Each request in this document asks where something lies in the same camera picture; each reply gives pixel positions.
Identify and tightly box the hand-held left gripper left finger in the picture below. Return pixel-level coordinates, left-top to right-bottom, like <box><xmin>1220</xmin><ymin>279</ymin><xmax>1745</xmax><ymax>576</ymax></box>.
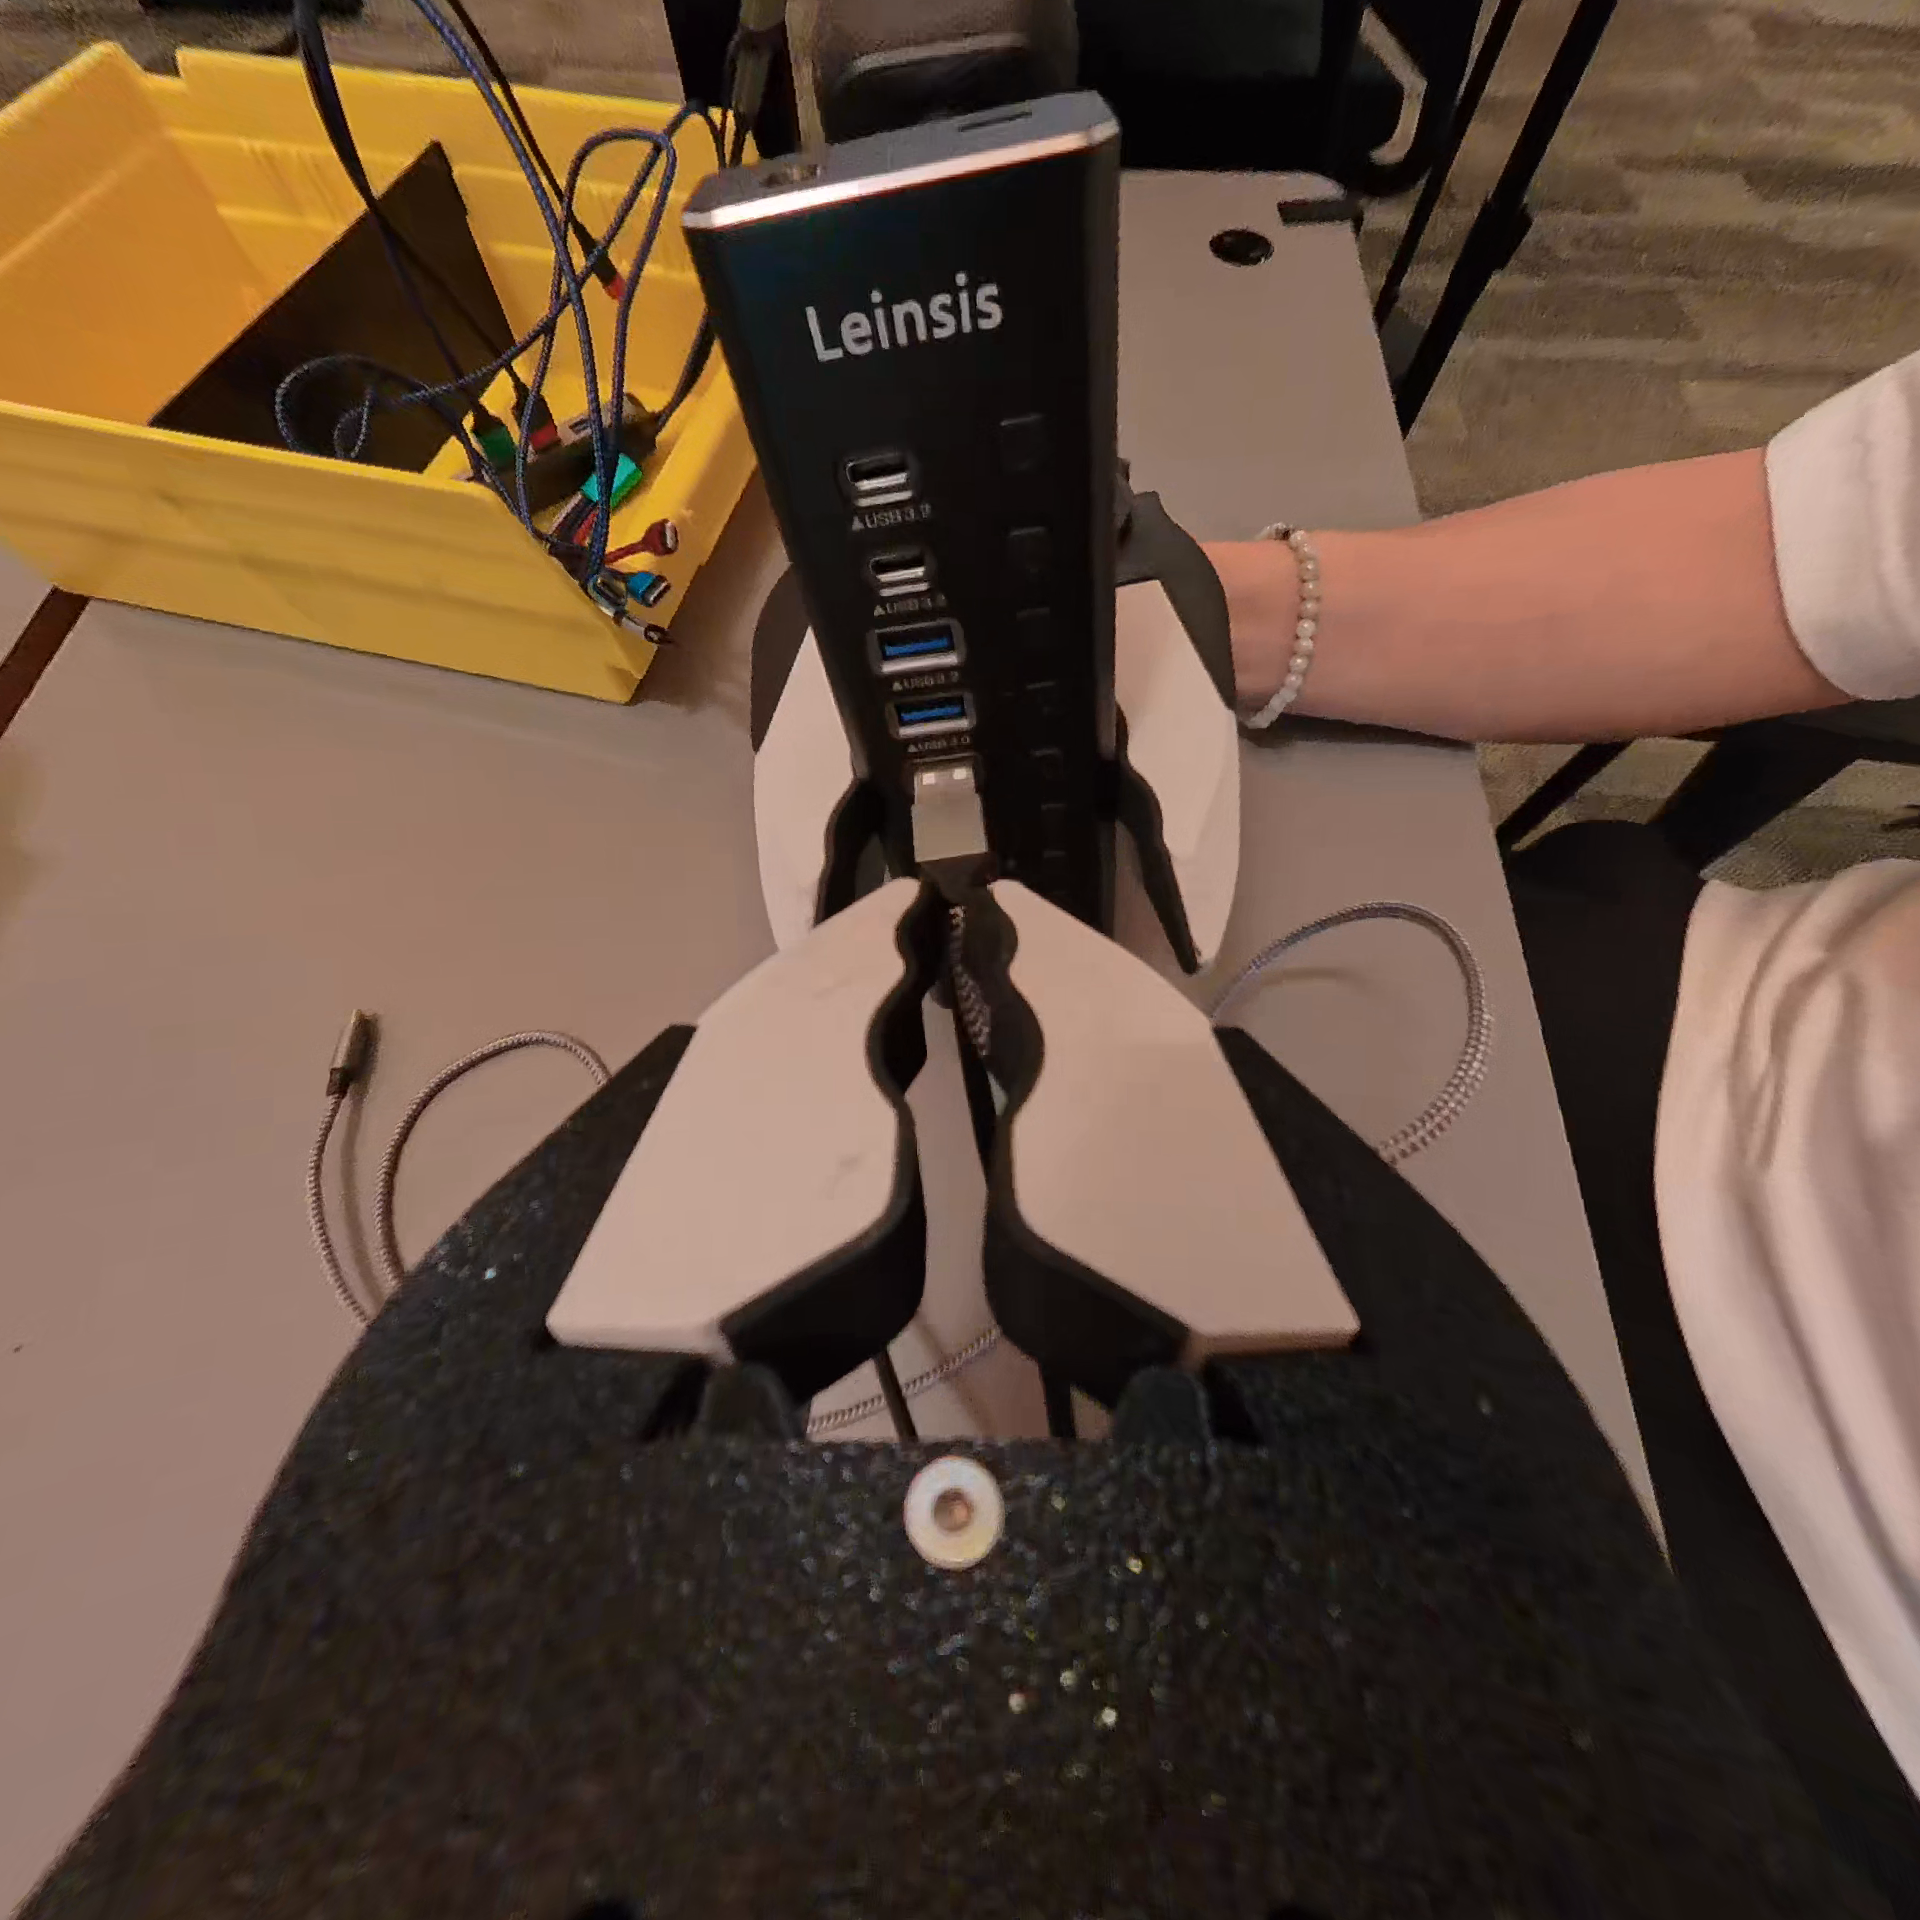
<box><xmin>544</xmin><ymin>878</ymin><xmax>933</xmax><ymax>1404</ymax></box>

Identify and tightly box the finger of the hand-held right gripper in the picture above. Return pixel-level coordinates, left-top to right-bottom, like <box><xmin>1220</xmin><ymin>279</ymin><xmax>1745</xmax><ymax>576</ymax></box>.
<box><xmin>1106</xmin><ymin>583</ymin><xmax>1244</xmax><ymax>975</ymax></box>
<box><xmin>750</xmin><ymin>627</ymin><xmax>903</xmax><ymax>951</ymax></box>

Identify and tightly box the blue multi-head usb cable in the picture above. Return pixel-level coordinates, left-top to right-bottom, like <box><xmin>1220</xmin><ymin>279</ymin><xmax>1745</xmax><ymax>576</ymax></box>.
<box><xmin>276</xmin><ymin>0</ymin><xmax>724</xmax><ymax>648</ymax></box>

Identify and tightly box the black multi-port usb hub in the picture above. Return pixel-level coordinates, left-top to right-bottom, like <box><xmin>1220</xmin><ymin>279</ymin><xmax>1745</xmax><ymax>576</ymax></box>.
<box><xmin>681</xmin><ymin>90</ymin><xmax>1124</xmax><ymax>940</ymax></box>

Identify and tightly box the black office chair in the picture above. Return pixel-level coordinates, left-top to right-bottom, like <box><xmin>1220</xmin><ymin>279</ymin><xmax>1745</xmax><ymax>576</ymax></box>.
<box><xmin>1497</xmin><ymin>698</ymin><xmax>1920</xmax><ymax>1920</ymax></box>

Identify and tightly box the large black USB hub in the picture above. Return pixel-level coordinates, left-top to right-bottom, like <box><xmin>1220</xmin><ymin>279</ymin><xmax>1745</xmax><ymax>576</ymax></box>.
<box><xmin>150</xmin><ymin>142</ymin><xmax>519</xmax><ymax>480</ymax></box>

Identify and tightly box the person's right hand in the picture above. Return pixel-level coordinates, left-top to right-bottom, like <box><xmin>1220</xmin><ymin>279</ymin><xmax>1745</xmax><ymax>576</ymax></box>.
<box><xmin>1202</xmin><ymin>528</ymin><xmax>1292</xmax><ymax>724</ymax></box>

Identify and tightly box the grey braided usb cable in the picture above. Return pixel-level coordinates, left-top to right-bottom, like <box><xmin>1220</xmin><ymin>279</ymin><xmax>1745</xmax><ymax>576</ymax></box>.
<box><xmin>306</xmin><ymin>757</ymin><xmax>1497</xmax><ymax>1445</ymax></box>

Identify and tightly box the person's right forearm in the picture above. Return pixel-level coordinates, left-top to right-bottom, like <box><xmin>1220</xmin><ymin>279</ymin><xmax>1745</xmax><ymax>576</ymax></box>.
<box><xmin>1288</xmin><ymin>442</ymin><xmax>1862</xmax><ymax>744</ymax></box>

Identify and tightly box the yellow plastic bin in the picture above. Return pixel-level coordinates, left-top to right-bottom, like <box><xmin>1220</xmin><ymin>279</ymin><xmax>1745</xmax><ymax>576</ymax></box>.
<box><xmin>0</xmin><ymin>42</ymin><xmax>759</xmax><ymax>703</ymax></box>

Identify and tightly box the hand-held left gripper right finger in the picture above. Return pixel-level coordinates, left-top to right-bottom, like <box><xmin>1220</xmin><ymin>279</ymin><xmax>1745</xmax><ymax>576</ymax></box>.
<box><xmin>972</xmin><ymin>879</ymin><xmax>1361</xmax><ymax>1413</ymax></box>

